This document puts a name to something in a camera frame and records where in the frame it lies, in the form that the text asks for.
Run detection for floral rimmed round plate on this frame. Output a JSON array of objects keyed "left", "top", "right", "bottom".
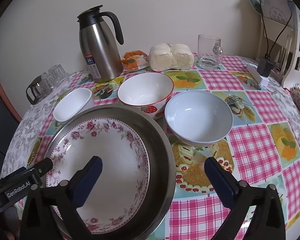
[{"left": 46, "top": 118, "right": 150, "bottom": 234}]

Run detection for white square bowl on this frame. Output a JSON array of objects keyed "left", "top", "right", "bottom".
[{"left": 53, "top": 88, "right": 94, "bottom": 122}]

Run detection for stainless steel round plate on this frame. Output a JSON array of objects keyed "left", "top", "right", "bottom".
[{"left": 44, "top": 105, "right": 175, "bottom": 239}]

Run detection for light blue bowl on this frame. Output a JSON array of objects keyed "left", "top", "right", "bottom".
[{"left": 165, "top": 90, "right": 234, "bottom": 147}]

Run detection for strawberry pattern bowl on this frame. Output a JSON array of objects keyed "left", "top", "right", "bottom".
[{"left": 117, "top": 72, "right": 174, "bottom": 120}]

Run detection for glass coffee pot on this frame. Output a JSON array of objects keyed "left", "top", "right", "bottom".
[{"left": 25, "top": 75, "right": 50, "bottom": 105}]

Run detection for checkered floral tablecloth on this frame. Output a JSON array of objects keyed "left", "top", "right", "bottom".
[{"left": 1, "top": 56, "right": 300, "bottom": 239}]

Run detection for clear drinking glass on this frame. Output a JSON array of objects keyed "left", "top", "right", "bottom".
[{"left": 42, "top": 64, "right": 68, "bottom": 89}]

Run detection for stainless steel thermos jug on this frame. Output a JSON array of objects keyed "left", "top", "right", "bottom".
[{"left": 77, "top": 5, "right": 124, "bottom": 83}]

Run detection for white power strip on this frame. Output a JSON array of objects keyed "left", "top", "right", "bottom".
[{"left": 247, "top": 64, "right": 269, "bottom": 87}]

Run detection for orange snack packet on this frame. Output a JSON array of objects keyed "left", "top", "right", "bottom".
[{"left": 121, "top": 50, "right": 149, "bottom": 72}]

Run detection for black power adapter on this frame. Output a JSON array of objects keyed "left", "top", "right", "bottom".
[{"left": 257, "top": 57, "right": 274, "bottom": 77}]

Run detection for bag of white buns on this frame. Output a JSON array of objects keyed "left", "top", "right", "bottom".
[{"left": 149, "top": 43, "right": 194, "bottom": 72}]

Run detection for glass mug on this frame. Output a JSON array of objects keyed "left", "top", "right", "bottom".
[{"left": 196, "top": 34, "right": 223, "bottom": 70}]

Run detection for black charger cable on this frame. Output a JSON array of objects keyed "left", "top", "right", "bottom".
[{"left": 258, "top": 0, "right": 293, "bottom": 61}]

